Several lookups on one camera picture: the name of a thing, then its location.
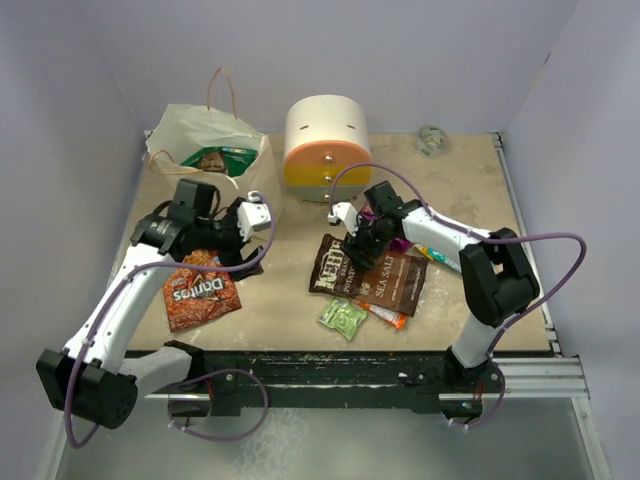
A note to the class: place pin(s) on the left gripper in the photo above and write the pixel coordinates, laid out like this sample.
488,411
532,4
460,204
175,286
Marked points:
234,255

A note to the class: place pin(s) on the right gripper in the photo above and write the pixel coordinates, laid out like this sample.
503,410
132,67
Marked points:
354,245

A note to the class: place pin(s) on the brown Kettle chip bag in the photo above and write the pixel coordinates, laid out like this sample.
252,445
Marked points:
396,283

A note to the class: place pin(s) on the orange snack packet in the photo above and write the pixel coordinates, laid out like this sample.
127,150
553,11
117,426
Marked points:
395,319

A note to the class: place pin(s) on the green chip bag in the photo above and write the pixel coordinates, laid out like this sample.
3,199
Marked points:
230,161

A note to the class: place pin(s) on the white paper bag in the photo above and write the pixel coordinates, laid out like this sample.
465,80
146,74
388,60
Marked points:
203,143

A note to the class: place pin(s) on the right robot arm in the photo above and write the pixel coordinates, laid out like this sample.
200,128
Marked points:
497,277

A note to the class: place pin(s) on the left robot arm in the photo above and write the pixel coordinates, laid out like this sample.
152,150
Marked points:
91,377

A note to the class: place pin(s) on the purple candy bag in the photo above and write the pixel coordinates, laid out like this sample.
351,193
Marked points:
397,244

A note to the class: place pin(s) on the red Doritos chip bag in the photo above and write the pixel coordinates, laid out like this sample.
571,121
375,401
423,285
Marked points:
196,297

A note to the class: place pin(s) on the yellow snack bar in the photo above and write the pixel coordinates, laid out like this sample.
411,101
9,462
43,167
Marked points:
424,250

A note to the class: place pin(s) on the light green snack packet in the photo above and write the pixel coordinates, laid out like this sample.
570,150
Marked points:
342,316

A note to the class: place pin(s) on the teal snack packet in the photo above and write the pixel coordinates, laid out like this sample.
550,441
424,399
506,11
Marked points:
444,260

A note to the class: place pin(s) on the round three-drawer cabinet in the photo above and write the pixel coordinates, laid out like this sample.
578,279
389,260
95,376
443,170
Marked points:
326,149

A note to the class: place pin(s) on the clear tape roll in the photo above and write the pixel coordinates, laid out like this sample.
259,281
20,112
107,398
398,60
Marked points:
431,141

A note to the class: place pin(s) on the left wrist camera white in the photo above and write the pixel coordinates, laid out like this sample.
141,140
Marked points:
254,215

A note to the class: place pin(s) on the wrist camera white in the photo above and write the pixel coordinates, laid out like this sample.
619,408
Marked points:
345,214
254,215

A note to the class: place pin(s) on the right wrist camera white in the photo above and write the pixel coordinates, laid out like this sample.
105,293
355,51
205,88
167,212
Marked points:
345,214

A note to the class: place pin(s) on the black metal base frame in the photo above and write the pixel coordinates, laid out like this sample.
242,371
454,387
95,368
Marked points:
423,382

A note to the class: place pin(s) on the aluminium rail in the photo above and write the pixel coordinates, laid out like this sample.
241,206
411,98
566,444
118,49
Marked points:
528,378

